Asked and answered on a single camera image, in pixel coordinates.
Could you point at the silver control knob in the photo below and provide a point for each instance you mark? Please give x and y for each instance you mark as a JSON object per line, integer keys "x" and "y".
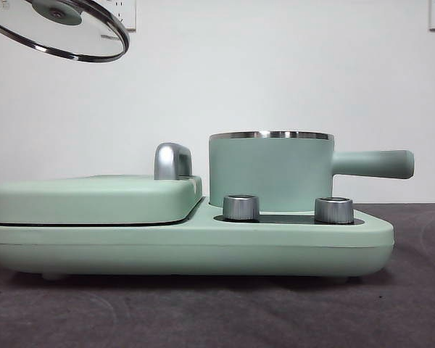
{"x": 241, "y": 207}
{"x": 334, "y": 209}

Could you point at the glass pot lid green knob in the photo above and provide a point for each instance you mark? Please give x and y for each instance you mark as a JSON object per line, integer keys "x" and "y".
{"x": 54, "y": 12}

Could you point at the mint green breakfast machine base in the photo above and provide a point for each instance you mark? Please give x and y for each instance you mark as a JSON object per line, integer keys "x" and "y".
{"x": 166, "y": 250}

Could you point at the mint green hinged griddle lid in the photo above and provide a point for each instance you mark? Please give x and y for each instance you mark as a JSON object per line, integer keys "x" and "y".
{"x": 94, "y": 199}

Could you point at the mint green steamer pot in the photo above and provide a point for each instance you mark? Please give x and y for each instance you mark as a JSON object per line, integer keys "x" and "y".
{"x": 268, "y": 170}

